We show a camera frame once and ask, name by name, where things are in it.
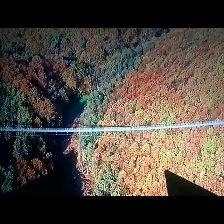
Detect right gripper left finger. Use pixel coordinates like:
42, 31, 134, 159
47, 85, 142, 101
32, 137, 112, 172
19, 167, 66, 197

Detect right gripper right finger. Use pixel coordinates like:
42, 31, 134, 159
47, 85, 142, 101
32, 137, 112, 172
164, 169, 218, 197

